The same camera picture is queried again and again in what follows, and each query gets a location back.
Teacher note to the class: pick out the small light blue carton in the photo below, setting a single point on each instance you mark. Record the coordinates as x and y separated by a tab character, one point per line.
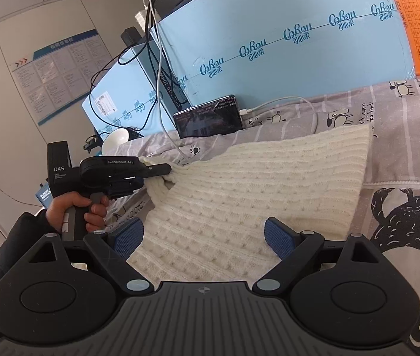
128	89

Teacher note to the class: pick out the small blue box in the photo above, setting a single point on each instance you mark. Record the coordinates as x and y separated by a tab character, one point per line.
43	195

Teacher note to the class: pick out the bear print blanket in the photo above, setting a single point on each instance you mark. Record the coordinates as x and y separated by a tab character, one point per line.
414	237

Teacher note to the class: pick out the large light blue carton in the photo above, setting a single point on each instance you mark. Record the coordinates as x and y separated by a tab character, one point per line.
269	18

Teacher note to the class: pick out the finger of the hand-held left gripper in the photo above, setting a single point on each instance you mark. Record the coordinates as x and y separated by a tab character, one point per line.
125	189
158	169

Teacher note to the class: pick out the black power adapter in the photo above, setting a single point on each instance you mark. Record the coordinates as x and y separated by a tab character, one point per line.
132	36

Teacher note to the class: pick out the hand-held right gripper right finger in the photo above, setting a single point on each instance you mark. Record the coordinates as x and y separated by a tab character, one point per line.
277	238

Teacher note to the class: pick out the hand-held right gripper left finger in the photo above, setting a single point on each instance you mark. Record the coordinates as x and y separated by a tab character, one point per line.
131	238

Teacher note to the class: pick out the person's left hand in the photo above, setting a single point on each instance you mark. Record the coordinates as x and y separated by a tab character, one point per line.
57	209

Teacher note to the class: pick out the white bowl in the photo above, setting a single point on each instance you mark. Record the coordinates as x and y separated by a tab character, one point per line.
115	139

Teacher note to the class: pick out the black smartphone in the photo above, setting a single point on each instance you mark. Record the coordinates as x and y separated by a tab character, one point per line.
208	117

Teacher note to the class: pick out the person's left forearm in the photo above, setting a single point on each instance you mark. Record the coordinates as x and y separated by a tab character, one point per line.
13	246

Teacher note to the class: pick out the wall poster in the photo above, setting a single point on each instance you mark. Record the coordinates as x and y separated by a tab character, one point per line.
61	74

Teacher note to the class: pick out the white plug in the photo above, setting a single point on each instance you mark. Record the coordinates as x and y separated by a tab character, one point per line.
142	17

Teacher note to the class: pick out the grey striped printed bed sheet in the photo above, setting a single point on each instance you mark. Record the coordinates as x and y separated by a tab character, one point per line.
299	115

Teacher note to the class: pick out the cream knit sweater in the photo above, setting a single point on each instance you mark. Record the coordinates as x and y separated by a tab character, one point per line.
232	200

